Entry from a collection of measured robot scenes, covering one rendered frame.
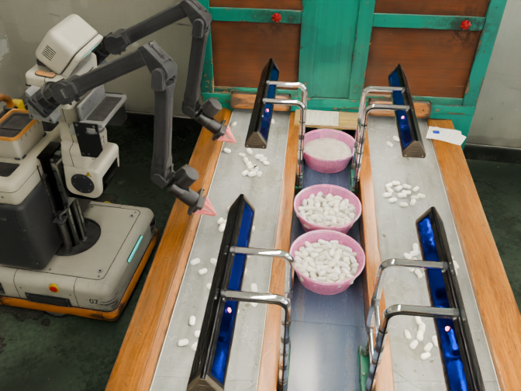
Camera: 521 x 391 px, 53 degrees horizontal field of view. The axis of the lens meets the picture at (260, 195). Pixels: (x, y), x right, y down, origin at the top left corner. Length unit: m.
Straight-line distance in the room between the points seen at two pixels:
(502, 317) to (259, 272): 0.79
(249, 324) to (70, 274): 1.16
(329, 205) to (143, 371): 0.98
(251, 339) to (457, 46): 1.64
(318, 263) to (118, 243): 1.17
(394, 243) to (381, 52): 0.98
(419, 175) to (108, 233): 1.54
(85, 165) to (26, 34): 2.05
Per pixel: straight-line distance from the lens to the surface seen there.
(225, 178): 2.24
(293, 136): 2.47
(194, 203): 1.90
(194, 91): 2.23
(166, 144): 1.81
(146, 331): 1.67
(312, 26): 2.49
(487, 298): 1.87
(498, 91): 3.71
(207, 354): 1.18
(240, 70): 2.62
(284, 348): 1.39
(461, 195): 2.26
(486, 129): 3.84
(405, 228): 2.06
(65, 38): 2.05
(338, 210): 2.09
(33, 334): 2.80
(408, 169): 2.38
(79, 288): 2.55
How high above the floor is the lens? 2.08
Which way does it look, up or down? 39 degrees down
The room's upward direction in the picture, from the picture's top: straight up
